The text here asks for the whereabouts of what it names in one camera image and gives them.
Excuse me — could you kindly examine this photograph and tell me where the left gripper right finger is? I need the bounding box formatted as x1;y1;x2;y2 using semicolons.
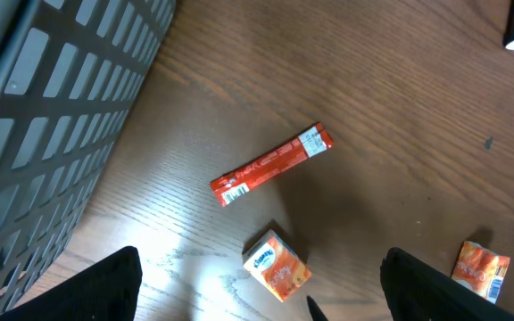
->
380;247;514;321

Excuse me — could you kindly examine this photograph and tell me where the red sachet packet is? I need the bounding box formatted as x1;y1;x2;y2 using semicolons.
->
209;122;334;207

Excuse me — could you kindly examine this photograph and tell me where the orange small box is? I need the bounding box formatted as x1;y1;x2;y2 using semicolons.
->
243;229;311;302

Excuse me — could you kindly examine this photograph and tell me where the grey plastic mesh basket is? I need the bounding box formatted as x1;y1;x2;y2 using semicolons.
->
0;0;176;314

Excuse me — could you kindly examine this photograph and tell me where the orange white box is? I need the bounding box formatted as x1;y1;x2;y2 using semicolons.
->
451;241;510;304

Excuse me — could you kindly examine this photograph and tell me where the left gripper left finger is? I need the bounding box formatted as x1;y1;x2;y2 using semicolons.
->
0;246;143;321

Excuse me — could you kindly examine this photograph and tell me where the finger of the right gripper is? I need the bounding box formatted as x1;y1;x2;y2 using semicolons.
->
306;295;327;321

